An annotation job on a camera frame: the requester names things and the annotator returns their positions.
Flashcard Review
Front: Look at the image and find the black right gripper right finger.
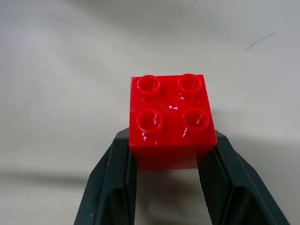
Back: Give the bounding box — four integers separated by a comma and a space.
197, 130, 287, 225

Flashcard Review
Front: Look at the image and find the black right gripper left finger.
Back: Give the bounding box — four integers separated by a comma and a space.
74, 128, 142, 225

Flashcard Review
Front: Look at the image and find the red studded building block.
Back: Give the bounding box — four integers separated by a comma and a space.
127, 73, 218, 170

